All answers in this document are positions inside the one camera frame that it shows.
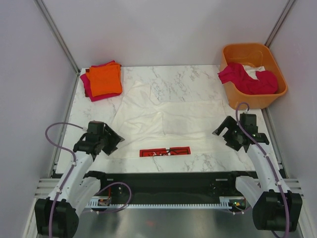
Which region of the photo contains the left aluminium corner post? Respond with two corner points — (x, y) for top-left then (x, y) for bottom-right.
(33, 0), (81, 74)

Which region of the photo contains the aluminium corner post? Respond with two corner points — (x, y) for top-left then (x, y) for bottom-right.
(264, 0), (297, 48)
(33, 0), (81, 74)

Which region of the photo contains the orange folded t shirt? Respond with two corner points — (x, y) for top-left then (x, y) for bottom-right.
(88, 62), (123, 97)

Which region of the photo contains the white t shirt red print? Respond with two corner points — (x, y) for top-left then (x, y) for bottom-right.
(111, 81), (226, 159)

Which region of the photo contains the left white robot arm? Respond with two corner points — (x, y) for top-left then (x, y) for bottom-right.
(34, 121), (124, 238)

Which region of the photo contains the pink folded t shirt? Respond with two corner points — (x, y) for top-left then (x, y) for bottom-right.
(80, 60), (120, 102)

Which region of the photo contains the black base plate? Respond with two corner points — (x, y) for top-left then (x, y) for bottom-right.
(85, 171), (257, 205)

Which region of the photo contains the white t shirt in basket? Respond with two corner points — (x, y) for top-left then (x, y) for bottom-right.
(243, 65), (265, 80)

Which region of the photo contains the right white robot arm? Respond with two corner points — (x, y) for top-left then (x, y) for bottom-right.
(213, 113), (303, 233)

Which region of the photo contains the crimson t shirt in basket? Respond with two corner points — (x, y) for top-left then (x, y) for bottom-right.
(218, 62), (278, 95)

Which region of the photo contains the white slotted cable duct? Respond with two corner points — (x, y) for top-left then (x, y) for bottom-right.
(85, 197), (232, 209)

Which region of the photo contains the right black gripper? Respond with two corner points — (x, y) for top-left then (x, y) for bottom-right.
(212, 116), (244, 151)

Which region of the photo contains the right aluminium corner post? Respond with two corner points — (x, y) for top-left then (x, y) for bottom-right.
(264, 0), (297, 48)

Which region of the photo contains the orange plastic basket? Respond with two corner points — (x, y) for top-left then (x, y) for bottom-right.
(218, 43), (288, 109)

